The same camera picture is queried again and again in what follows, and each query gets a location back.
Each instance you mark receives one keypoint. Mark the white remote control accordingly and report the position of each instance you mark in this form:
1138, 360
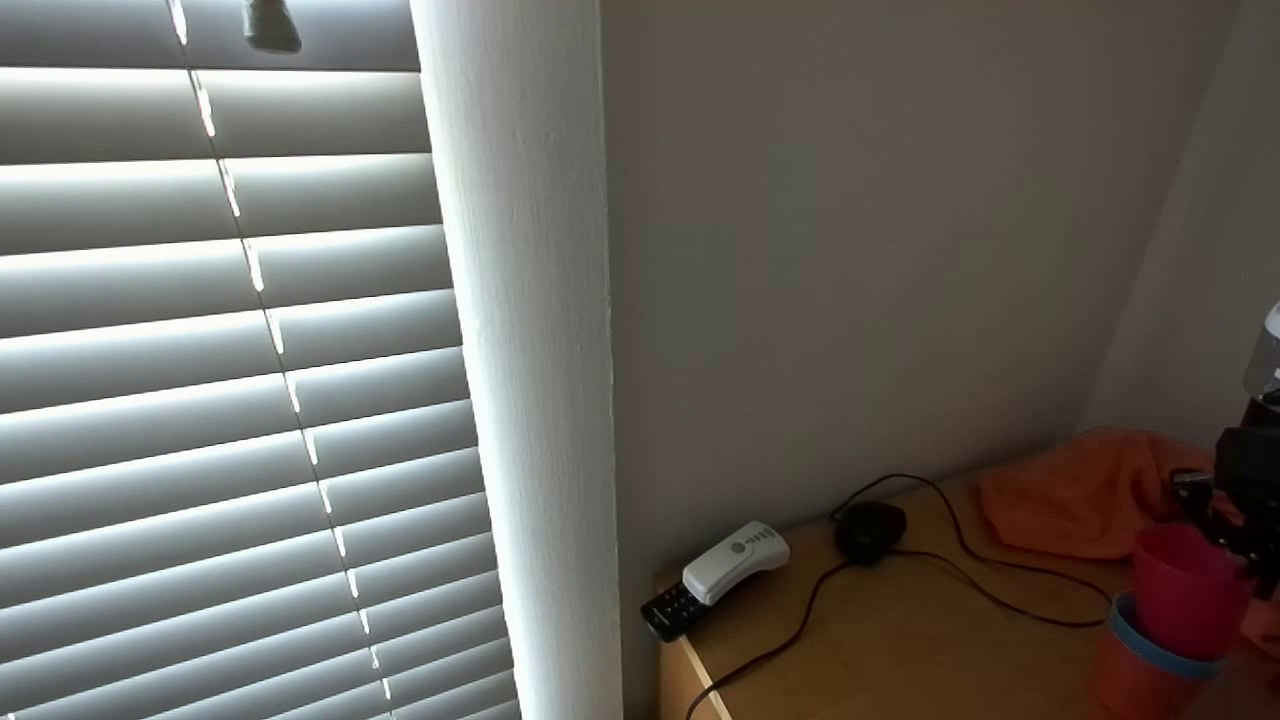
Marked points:
737, 559

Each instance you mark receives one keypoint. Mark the white window blinds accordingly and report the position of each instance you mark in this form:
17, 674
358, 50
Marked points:
237, 456

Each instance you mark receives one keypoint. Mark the orange towel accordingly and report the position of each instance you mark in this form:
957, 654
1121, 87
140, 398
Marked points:
1092, 494

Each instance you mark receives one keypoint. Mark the orange plastic cup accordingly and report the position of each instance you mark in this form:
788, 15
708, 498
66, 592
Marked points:
1132, 688

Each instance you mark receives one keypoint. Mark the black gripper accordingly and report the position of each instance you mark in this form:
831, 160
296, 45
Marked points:
1238, 498

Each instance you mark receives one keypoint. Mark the black remote control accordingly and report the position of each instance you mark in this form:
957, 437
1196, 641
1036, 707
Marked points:
674, 615

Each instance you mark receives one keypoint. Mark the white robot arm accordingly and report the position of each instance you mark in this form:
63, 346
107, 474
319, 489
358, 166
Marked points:
1267, 358

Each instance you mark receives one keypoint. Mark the black computer mouse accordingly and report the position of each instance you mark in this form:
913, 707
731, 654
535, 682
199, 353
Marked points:
866, 534

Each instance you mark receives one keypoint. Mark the blue plastic cup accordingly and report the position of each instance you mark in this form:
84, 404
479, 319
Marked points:
1126, 630

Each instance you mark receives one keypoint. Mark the wooden dresser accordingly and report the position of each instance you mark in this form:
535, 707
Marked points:
945, 630

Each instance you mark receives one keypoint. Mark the pink plastic cup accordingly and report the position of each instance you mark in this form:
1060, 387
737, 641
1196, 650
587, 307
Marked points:
1190, 592

